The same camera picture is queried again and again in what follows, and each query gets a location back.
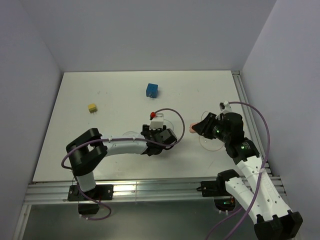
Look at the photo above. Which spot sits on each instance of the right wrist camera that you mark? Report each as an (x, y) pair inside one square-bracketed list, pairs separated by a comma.
[(224, 109)]

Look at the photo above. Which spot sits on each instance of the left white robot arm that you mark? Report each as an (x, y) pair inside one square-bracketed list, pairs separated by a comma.
[(87, 151)]

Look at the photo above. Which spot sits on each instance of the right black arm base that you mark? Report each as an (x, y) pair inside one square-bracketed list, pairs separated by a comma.
[(224, 202)]

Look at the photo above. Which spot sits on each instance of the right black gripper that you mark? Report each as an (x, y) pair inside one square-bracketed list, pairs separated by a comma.
[(203, 127)]

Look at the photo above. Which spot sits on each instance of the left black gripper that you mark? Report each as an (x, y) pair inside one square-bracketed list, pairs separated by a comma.
[(145, 128)]

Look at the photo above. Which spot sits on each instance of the blue cube socket adapter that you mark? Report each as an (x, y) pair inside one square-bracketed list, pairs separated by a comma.
[(152, 90)]

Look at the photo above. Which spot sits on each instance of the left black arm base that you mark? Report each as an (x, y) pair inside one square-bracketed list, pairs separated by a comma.
[(88, 207)]

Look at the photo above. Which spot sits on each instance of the aluminium rail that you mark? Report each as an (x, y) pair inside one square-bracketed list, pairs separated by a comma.
[(249, 115), (139, 190)]

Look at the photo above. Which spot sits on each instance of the yellow plug adapter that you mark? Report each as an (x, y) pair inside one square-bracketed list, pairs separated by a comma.
[(92, 108)]

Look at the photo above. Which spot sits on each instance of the aluminium right side rail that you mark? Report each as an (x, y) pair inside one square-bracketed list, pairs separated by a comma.
[(249, 115)]

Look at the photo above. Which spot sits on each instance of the aluminium front rail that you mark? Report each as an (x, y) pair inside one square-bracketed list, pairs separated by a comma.
[(139, 190)]

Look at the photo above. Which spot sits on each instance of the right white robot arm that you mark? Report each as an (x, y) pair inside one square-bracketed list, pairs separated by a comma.
[(273, 219)]

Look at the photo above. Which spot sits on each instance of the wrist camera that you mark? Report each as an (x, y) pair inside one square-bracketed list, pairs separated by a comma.
[(224, 109), (156, 121)]

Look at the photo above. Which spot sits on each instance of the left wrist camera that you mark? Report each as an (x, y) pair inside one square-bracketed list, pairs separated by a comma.
[(156, 121)]

